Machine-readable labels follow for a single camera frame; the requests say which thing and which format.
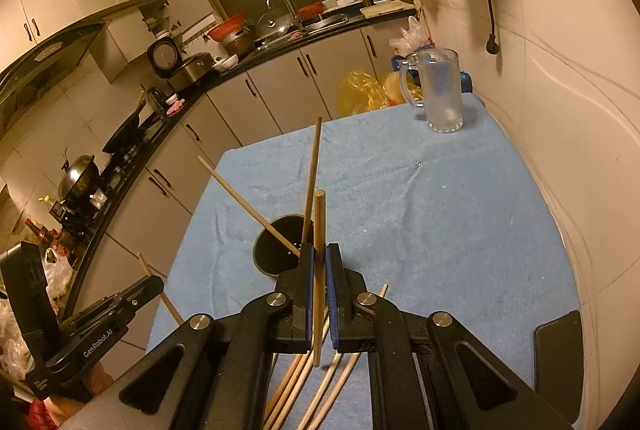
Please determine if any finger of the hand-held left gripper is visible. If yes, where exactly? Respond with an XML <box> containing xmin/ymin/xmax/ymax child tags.
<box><xmin>119</xmin><ymin>275</ymin><xmax>165</xmax><ymax>317</ymax></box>

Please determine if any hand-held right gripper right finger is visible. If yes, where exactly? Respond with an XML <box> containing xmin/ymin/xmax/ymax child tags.
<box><xmin>325</xmin><ymin>242</ymin><xmax>576</xmax><ymax>430</ymax></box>

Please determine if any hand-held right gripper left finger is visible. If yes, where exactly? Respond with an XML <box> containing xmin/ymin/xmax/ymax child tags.
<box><xmin>67</xmin><ymin>242</ymin><xmax>318</xmax><ymax>430</ymax></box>

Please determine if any light wooden chopstick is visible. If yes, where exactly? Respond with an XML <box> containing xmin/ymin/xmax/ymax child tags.
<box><xmin>296</xmin><ymin>355</ymin><xmax>346</xmax><ymax>430</ymax></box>
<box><xmin>197</xmin><ymin>155</ymin><xmax>302</xmax><ymax>258</ymax></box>
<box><xmin>272</xmin><ymin>310</ymin><xmax>331</xmax><ymax>430</ymax></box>
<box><xmin>307</xmin><ymin>284</ymin><xmax>389</xmax><ymax>430</ymax></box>
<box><xmin>311</xmin><ymin>191</ymin><xmax>327</xmax><ymax>367</ymax></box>
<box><xmin>261</xmin><ymin>352</ymin><xmax>307</xmax><ymax>430</ymax></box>
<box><xmin>137</xmin><ymin>252</ymin><xmax>185</xmax><ymax>327</ymax></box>

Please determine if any black utensil holder cup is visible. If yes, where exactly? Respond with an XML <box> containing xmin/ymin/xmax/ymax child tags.
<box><xmin>252</xmin><ymin>213</ymin><xmax>317</xmax><ymax>278</ymax></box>

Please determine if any dark wooden chopstick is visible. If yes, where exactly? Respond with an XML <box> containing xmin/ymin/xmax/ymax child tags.
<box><xmin>301</xmin><ymin>116</ymin><xmax>323</xmax><ymax>245</ymax></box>

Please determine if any person's left hand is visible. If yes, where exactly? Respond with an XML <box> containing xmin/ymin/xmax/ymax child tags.
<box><xmin>52</xmin><ymin>360</ymin><xmax>112</xmax><ymax>427</ymax></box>

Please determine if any white knotted plastic bag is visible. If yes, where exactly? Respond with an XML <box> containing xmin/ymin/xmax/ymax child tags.
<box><xmin>44</xmin><ymin>247</ymin><xmax>71</xmax><ymax>298</ymax></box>

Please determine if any blue terry towel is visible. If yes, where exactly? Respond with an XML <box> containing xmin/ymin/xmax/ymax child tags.
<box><xmin>145</xmin><ymin>92</ymin><xmax>583</xmax><ymax>430</ymax></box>

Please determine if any gas stove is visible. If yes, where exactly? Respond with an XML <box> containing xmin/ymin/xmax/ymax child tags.
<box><xmin>50</xmin><ymin>110</ymin><xmax>161</xmax><ymax>231</ymax></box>

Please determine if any steel pot with lid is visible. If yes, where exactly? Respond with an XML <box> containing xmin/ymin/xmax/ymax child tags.
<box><xmin>57</xmin><ymin>152</ymin><xmax>98</xmax><ymax>201</ymax></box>

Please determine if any black wok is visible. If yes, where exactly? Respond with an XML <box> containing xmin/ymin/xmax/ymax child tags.
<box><xmin>102</xmin><ymin>90</ymin><xmax>148</xmax><ymax>153</ymax></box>

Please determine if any dark electric kettle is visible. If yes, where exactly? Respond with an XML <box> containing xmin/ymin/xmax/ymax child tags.
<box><xmin>145</xmin><ymin>87</ymin><xmax>168</xmax><ymax>113</ymax></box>

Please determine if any yellow plastic bag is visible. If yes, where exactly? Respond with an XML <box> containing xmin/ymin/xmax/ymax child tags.
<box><xmin>339</xmin><ymin>71</ymin><xmax>388</xmax><ymax>116</ymax></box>

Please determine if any orange plastic bag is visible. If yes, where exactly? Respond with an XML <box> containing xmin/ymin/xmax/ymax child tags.
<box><xmin>382</xmin><ymin>72</ymin><xmax>423</xmax><ymax>107</ymax></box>

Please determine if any clear glass mug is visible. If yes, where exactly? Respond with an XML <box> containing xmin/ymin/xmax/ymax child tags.
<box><xmin>397</xmin><ymin>48</ymin><xmax>466</xmax><ymax>134</ymax></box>

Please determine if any silver rice cooker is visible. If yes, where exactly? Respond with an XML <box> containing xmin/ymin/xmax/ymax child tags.
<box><xmin>167</xmin><ymin>52</ymin><xmax>213</xmax><ymax>93</ymax></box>

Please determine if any black round-lid cooker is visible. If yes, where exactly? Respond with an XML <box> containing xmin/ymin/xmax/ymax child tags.
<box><xmin>147</xmin><ymin>37</ymin><xmax>176</xmax><ymax>81</ymax></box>

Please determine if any dark cooking pot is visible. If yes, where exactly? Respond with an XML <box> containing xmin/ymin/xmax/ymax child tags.
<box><xmin>222</xmin><ymin>30</ymin><xmax>256</xmax><ymax>58</ymax></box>

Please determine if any black range hood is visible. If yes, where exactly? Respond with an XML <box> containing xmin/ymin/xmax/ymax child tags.
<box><xmin>0</xmin><ymin>22</ymin><xmax>108</xmax><ymax>131</ymax></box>

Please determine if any glass pot lid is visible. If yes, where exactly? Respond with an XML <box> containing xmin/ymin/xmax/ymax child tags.
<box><xmin>255</xmin><ymin>7</ymin><xmax>293</xmax><ymax>43</ymax></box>

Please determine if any steel kitchen sink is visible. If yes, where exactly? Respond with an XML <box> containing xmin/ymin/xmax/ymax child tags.
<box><xmin>300</xmin><ymin>12</ymin><xmax>349</xmax><ymax>33</ymax></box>

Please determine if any red plastic basin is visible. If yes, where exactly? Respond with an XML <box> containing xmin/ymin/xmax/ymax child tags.
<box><xmin>207</xmin><ymin>13</ymin><xmax>247</xmax><ymax>42</ymax></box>

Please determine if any wooden cutting board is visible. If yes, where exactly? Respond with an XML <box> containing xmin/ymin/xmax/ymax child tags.
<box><xmin>360</xmin><ymin>0</ymin><xmax>416</xmax><ymax>19</ymax></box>

